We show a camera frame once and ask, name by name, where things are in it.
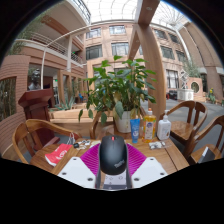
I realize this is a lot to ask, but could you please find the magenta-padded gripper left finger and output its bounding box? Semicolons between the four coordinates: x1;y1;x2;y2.
57;143;102;189

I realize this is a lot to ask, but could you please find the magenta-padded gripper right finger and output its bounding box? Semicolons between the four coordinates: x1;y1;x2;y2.
126;143;168;189

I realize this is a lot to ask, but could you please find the black computer mouse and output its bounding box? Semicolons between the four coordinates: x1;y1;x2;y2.
98;134;129;176

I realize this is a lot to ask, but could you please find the red and white bag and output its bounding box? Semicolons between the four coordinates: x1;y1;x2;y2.
44;143;73;167

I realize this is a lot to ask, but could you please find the clear plastic packet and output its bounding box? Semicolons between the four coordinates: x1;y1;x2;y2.
148;141;167;150

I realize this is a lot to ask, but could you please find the yellow liquid bottle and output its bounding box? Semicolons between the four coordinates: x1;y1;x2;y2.
142;107;157;144

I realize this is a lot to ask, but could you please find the blue tube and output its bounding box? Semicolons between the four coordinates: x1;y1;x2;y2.
129;117;141;144

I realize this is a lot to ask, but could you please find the white pump bottle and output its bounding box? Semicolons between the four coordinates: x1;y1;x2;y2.
156;109;172;141

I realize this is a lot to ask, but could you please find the black notebook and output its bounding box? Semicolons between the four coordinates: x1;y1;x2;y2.
197;146;217;164

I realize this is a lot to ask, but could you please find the spiky green agave plant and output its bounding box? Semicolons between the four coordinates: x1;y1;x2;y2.
52;94;77;112

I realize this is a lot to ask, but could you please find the green plant in white pot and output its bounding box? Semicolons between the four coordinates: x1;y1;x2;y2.
78;54;158;134

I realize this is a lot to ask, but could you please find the yellow flowering plant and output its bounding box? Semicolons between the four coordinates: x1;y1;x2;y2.
208;88;218;104

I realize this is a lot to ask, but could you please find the dark bust sculpture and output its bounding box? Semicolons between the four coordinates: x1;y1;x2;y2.
27;68;43;91

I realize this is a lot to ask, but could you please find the dark wooden pedestal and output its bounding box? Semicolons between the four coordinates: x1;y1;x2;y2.
18;88;56;148

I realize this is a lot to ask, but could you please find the white sculpture on pedestal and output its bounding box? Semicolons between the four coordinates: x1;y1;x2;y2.
176;69;195;102

